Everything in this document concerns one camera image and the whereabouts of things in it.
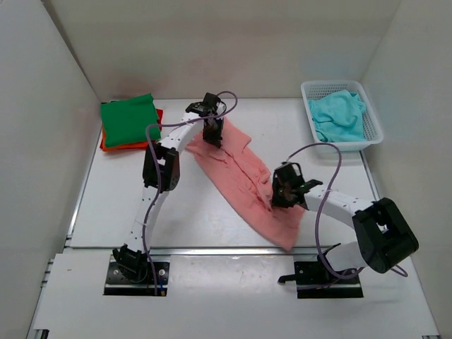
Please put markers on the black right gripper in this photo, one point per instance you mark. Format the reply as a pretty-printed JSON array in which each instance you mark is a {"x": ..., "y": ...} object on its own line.
[{"x": 275, "y": 201}]

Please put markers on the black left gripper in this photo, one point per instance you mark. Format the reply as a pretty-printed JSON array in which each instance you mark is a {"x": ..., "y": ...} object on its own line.
[{"x": 216, "y": 138}]

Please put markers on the pink t shirt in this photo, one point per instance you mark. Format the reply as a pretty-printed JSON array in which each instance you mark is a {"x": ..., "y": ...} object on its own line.
[{"x": 244, "y": 181}]

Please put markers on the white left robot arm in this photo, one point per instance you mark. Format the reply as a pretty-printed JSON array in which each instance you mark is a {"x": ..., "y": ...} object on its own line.
[{"x": 161, "y": 169}]

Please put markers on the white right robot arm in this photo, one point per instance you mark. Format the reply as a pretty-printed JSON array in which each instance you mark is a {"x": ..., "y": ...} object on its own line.
[{"x": 383, "y": 236}]

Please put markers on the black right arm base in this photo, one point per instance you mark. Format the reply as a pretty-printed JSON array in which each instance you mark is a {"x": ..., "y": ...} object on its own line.
[{"x": 313, "y": 281}]

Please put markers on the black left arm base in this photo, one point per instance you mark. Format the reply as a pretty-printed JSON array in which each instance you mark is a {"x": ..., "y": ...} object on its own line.
[{"x": 130, "y": 273}]

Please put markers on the orange folded t shirt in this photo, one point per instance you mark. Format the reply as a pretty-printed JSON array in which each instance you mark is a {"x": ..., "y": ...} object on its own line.
[{"x": 131, "y": 146}]

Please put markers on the turquoise t shirt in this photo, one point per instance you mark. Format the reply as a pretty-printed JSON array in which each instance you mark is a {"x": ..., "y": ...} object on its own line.
[{"x": 338, "y": 117}]

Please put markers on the green folded t shirt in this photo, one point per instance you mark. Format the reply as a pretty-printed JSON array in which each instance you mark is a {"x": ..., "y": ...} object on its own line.
[{"x": 125, "y": 121}]

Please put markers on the white plastic basket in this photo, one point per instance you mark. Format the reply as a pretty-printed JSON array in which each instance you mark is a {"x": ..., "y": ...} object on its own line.
[{"x": 315, "y": 90}]

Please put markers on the aluminium table edge rail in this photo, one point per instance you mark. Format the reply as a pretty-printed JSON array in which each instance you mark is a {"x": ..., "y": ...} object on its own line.
[{"x": 232, "y": 251}]

